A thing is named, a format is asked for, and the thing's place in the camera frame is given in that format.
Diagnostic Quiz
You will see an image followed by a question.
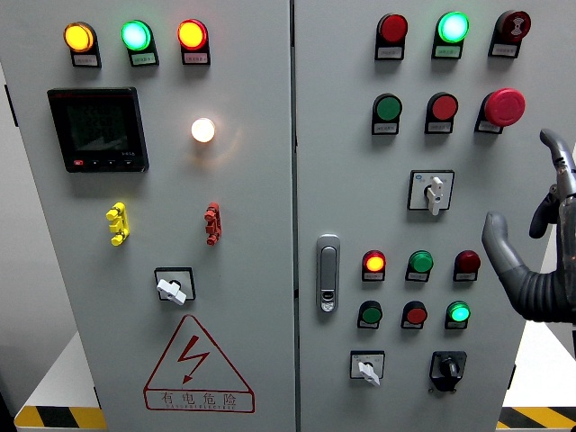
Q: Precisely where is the large labelled white-handle turn switch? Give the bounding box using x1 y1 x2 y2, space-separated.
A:
407 169 455 217

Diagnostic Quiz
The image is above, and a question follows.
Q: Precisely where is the small dark red lamp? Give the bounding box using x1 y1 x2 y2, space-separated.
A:
453 249 482 284

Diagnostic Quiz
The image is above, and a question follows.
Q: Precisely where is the small lit green lamp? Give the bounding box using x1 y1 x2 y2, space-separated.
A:
444 300 472 330

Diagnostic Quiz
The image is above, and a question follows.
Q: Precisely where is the small unlit green lamp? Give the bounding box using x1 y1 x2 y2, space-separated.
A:
404 249 435 284

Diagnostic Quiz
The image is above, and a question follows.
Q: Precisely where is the small red push button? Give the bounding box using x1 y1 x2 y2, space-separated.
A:
400 300 428 329

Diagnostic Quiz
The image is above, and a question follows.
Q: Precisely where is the black yellow striped tape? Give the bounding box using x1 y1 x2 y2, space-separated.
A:
13 406 108 431
496 406 576 431

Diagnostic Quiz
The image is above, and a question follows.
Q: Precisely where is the small lit red lamp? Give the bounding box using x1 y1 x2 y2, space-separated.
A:
361 249 387 283

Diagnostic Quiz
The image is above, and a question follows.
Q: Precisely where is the small green push button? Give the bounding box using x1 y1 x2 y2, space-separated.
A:
356 300 383 329

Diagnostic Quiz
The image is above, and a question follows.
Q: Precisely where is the large red stop button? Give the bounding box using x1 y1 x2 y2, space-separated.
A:
473 87 527 135

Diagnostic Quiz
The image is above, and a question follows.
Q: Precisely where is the pale grey door with lock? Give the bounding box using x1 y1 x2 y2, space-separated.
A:
292 0 576 432

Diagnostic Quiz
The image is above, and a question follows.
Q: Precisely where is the large red push button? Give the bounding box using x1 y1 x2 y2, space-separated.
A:
424 92 459 135

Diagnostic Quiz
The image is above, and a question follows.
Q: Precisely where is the silver door lock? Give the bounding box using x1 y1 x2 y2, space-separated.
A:
315 233 341 314

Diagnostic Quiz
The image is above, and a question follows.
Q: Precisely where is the large green push button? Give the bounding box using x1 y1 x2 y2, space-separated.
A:
371 93 403 136

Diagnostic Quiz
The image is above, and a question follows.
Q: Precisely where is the red buzzer with sound symbol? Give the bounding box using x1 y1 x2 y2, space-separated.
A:
488 9 532 59

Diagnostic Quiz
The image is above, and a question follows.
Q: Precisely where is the large lit green lamp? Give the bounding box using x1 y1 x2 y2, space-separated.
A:
430 11 471 60
120 19 160 68

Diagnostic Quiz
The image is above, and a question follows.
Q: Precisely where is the pale grey door with display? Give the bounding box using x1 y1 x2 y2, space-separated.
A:
0 0 297 432

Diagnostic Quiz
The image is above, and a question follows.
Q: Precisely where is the large dark red lamp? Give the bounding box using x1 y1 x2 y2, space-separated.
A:
374 13 410 61

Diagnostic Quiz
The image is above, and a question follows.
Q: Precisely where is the red warning triangle sign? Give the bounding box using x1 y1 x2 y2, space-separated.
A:
143 313 257 414

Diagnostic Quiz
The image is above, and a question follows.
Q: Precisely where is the white round lamp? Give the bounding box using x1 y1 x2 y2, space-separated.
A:
190 117 216 144

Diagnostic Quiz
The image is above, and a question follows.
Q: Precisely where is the large lit red lamp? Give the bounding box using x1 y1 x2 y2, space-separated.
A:
176 18 212 67

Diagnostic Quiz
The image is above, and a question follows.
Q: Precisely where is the black display meter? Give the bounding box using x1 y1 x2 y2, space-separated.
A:
47 86 150 174

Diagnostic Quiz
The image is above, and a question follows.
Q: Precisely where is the large yellow round lamp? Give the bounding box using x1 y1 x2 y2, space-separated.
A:
62 21 103 68

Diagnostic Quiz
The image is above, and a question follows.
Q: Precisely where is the black-handle turn switch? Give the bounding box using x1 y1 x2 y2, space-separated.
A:
428 350 468 394

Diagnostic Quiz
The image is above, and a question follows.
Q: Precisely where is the small labelled white-handle turn switch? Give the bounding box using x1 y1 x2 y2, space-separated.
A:
349 350 386 387

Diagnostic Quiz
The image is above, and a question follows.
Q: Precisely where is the small red handle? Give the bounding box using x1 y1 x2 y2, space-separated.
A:
203 202 222 247

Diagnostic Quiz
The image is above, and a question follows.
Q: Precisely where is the plain-plate white-handle turn switch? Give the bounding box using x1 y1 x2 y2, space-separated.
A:
153 266 197 307

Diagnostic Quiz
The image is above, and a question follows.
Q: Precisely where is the small yellow handle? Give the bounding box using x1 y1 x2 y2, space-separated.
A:
105 202 131 247

